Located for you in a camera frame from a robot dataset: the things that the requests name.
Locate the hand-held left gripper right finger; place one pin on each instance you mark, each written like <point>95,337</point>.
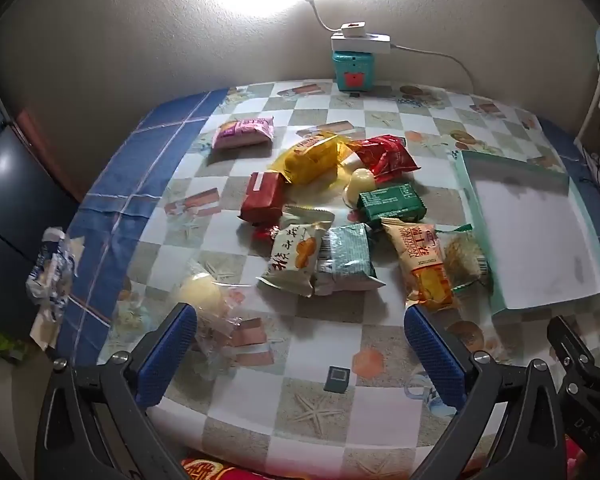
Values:
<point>437,360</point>

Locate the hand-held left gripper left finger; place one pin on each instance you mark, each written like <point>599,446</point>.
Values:
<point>164,360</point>

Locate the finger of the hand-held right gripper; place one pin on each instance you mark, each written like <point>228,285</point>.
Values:
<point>570,342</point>

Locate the clear pale bun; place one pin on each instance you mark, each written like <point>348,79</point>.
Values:
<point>205,295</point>

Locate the dark red snack packet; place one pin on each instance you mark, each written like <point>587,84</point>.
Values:
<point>262,199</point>

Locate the pale yellow pudding cup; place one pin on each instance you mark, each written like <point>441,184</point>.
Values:
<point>362,181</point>

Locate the yellow snack packet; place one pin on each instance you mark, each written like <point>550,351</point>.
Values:
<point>310,157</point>

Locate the pink snack packet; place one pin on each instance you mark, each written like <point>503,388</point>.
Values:
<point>242,132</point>

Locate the orange biscuit packet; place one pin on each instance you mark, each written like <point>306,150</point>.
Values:
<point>422,265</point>

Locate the clear packet with green edges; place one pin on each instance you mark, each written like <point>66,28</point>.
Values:
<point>465,260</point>

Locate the checkered printed tablecloth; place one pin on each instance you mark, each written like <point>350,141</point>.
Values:
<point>280,345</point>

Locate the red printed cloth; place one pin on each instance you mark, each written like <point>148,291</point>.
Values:
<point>215,471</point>

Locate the teal green snack packet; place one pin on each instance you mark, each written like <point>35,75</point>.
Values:
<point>347,255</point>

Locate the crumpled blue white wrapper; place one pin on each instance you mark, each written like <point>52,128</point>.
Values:
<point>50,280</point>

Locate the small red candy packet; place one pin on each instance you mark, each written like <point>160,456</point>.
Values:
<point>266,233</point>

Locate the dark green snack packet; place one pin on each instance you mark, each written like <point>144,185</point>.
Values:
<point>392,202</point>

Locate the white packet with orange print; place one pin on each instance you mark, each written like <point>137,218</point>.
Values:
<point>295,260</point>

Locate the white crimped snack packet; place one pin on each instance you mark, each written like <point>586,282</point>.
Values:
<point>307,214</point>

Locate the bright red snack packet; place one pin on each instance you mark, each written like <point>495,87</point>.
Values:
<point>387,155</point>

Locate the teal toy box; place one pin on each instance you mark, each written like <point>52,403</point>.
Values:
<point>352,72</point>

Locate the white power strip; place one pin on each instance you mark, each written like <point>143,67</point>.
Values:
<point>362,44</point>

